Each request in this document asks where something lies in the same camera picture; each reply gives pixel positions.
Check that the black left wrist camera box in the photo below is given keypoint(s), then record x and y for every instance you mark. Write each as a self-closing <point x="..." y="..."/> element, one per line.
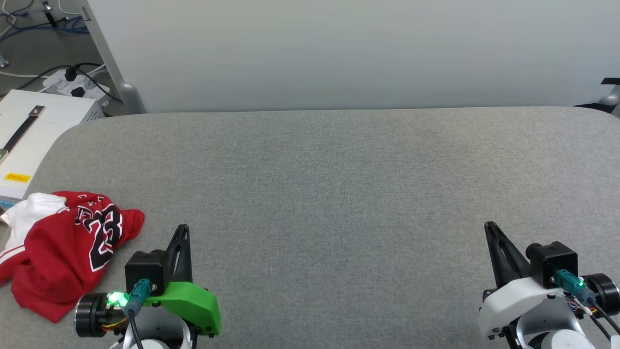
<point x="145" y="266"/>

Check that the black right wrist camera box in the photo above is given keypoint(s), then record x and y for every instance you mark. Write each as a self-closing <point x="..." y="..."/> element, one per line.
<point x="557" y="261"/>

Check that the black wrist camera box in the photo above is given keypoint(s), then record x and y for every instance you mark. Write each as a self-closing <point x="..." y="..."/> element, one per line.
<point x="557" y="261"/>
<point x="145" y="266"/>

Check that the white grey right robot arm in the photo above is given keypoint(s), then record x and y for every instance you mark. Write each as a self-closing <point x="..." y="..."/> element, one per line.
<point x="603" y="291"/>

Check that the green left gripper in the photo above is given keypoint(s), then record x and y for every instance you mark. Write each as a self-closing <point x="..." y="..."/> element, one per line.
<point x="193" y="303"/>

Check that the black tape strip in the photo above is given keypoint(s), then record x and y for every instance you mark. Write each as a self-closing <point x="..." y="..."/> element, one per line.
<point x="611" y="81"/>

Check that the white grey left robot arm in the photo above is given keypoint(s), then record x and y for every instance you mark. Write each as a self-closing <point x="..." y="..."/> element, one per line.
<point x="89" y="315"/>

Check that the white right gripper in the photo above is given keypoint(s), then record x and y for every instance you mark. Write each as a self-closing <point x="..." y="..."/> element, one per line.
<point x="508" y="300"/>

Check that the white partition panel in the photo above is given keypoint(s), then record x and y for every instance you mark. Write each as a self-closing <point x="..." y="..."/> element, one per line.
<point x="339" y="48"/>

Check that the white power strip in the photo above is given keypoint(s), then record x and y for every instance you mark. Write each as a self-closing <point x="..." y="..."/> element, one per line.
<point x="58" y="85"/>

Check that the red basketball jersey white sleeves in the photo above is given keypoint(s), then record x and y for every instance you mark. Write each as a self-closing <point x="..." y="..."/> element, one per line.
<point x="53" y="252"/>

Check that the grey metal partition foot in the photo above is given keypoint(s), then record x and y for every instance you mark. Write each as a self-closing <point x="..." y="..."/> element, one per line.
<point x="609" y="99"/>
<point x="131" y="99"/>

